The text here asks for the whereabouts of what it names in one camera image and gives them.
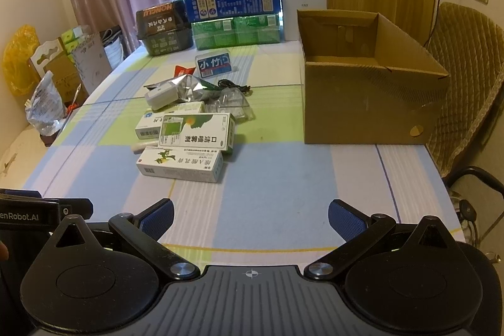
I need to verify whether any white yellow-flower medicine box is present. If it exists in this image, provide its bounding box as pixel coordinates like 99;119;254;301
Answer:
137;147;224;183

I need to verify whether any white mecobalamin tablet box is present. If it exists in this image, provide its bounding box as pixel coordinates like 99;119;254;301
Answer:
135;101;204;140

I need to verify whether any green white medicine box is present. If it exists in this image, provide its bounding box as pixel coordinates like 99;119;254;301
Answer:
158;112;236;154

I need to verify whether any checkered tablecloth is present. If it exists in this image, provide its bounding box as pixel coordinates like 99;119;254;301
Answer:
26;42;463;266

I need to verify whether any clear plastic bag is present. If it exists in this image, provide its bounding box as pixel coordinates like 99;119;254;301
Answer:
25;71;66;136

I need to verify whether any white square night light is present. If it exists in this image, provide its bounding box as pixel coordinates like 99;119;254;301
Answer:
144;82;180;111

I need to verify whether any open cardboard box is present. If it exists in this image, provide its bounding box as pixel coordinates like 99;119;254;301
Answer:
297;9;450;145

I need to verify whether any silver foil bag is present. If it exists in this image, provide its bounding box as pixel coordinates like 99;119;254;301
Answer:
145;75;221;102

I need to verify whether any clear plastic blister pack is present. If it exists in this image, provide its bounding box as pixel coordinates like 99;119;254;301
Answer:
204;88;255;123

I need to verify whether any brown paper bag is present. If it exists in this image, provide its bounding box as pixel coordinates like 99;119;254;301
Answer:
30;37;89;106

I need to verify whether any red snack packet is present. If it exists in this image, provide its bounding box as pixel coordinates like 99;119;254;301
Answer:
174;65;196;77

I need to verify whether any yellow plastic bag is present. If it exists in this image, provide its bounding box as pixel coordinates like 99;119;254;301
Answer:
2;25;40;97

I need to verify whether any grey paper bag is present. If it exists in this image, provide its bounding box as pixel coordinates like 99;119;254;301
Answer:
72;33;112;95

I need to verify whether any blue white tissue pack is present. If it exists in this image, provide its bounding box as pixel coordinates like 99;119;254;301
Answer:
196;51;232;78

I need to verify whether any black noncm box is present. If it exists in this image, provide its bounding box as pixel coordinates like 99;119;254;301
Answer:
136;0;193;56

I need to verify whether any brown quilted chair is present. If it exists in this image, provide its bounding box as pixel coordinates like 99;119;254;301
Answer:
427;2;503;179

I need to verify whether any green tissue pack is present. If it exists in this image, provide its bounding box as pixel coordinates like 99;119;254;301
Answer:
191;14;281;50

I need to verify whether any blue flat box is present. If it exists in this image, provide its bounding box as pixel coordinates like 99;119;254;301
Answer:
184;0;282;23

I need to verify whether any black cable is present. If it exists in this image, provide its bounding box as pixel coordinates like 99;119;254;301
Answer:
217;78;252;96

